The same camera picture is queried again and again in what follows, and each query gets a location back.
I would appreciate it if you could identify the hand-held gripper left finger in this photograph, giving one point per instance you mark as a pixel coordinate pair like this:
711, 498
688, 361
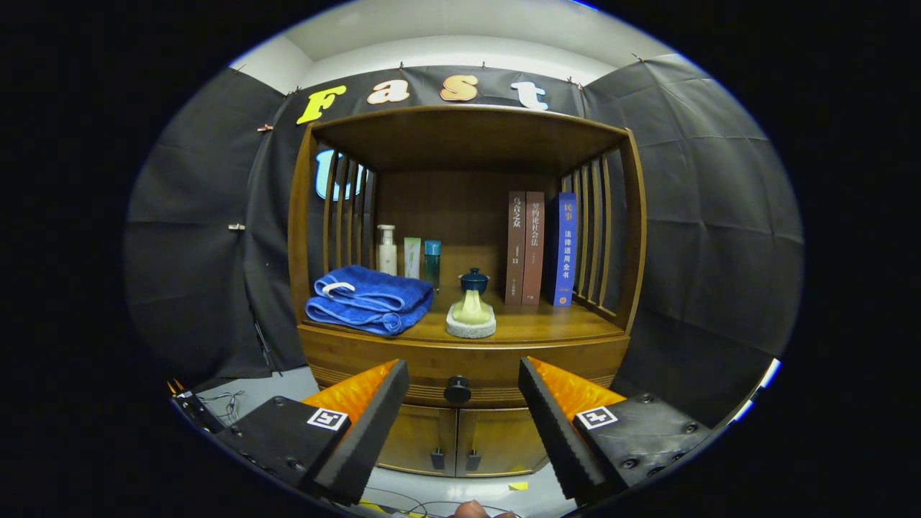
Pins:
374, 432

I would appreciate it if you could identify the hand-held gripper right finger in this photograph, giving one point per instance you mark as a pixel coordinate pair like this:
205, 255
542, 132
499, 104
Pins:
557, 439

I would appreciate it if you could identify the wooden drawer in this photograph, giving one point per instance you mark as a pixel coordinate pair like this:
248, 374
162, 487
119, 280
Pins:
496, 368

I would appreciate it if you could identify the black drawer knob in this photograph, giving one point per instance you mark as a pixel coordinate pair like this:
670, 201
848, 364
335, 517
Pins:
457, 389

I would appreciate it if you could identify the wooden countertop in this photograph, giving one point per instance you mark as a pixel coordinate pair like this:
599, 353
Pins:
532, 320

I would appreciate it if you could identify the wooden cabinet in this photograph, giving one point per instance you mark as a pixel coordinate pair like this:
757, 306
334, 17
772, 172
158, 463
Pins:
460, 137

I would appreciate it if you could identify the black stand pole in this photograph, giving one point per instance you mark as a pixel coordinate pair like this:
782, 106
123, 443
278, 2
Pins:
268, 350

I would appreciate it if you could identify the blue folded towel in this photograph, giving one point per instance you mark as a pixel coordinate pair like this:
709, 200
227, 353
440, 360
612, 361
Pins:
374, 295

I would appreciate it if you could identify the white pump bottle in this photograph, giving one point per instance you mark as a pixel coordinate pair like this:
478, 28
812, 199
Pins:
387, 255

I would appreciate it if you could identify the white green tube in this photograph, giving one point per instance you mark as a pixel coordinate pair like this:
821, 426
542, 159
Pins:
412, 257

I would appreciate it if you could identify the teal bottle blue cap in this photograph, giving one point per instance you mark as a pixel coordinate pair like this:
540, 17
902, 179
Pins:
432, 262

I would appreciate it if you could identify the blue lidded teacup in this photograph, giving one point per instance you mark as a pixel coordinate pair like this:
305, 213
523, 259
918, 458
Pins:
475, 280

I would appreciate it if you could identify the dark floor equipment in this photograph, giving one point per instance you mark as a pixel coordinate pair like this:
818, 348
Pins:
194, 410

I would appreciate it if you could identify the blue book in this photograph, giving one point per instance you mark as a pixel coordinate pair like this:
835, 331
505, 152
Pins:
567, 252

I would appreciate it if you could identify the reddish brown book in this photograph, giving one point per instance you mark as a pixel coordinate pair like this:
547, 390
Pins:
534, 252

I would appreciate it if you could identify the dark brown book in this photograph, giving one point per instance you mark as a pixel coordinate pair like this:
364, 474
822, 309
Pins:
515, 252

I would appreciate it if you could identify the white board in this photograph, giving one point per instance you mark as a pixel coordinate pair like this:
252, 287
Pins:
771, 374

